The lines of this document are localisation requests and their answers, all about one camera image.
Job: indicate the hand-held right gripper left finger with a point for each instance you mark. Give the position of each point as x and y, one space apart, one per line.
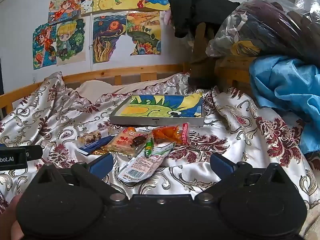
102 164

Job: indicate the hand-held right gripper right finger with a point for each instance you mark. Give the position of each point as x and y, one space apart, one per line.
221 164

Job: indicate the blue and white snack packet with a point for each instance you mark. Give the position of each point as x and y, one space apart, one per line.
96 145

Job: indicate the pink rice cracker packet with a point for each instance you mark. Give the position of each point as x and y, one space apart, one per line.
120 142

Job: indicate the mixed nut snack packet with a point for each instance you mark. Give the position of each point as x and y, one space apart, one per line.
91 136

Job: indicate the dark date snack packet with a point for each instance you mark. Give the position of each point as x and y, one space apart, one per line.
139 140

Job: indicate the orange tangerine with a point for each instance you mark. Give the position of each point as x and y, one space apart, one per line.
131 130

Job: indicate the small green snack packet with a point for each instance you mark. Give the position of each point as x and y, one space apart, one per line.
149 147

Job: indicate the orange-red snack packet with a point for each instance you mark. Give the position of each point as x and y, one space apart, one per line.
167 133

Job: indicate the grey tray with painted drawing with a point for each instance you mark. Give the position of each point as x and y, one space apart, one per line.
155 107

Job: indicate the floral satin blanket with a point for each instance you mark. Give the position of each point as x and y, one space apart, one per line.
50 120

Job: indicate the beige pillow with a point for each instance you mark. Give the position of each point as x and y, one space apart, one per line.
95 87

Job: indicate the blue cloth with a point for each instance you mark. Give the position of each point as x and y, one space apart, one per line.
287 85

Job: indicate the brown trousers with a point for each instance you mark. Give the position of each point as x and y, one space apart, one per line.
200 62

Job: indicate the plastic bag of clothes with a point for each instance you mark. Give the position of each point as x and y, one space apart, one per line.
262 25

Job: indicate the pink cloth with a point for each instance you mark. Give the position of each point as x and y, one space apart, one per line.
167 17

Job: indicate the black garment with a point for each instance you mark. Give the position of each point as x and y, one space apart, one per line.
195 5

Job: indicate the wooden bed frame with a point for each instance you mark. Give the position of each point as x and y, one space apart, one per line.
112 73

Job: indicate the white wall pipe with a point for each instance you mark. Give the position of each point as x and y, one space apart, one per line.
90 55

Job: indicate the orange-haired girl wall drawing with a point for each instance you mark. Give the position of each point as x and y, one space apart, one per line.
45 46

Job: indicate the dark sea seaweed wall drawing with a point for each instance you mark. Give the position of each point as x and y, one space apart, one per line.
108 37

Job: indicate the blond child wall drawing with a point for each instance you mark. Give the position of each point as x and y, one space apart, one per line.
70 41

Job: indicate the village landscape wall drawing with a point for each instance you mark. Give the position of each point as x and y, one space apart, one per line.
145 32

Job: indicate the swimming girl wall drawing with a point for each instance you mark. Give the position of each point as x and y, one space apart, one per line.
65 7

